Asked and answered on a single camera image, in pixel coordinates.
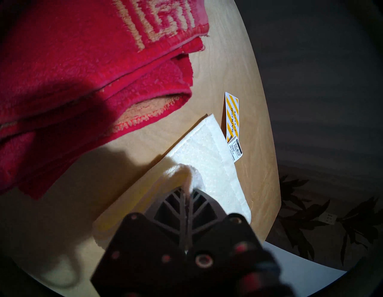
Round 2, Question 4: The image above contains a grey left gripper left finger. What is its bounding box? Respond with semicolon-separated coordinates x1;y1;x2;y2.
91;187;192;297

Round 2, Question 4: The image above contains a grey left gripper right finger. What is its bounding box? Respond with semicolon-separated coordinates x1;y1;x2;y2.
188;188;288;297

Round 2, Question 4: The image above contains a cream dotted towel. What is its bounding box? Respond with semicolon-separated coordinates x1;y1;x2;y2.
93;114;252;250

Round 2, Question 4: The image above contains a red towel with gold pattern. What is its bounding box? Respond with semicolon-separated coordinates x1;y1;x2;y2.
0;0;210;199

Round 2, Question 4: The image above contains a tall dark leafy plant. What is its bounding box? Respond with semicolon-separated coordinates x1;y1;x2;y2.
277;175;383;265

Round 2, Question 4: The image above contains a yellow white paper label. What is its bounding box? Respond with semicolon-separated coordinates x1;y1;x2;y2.
223;92;243;163

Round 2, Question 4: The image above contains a brown pleated curtain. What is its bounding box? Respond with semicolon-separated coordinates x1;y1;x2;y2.
233;0;383;210

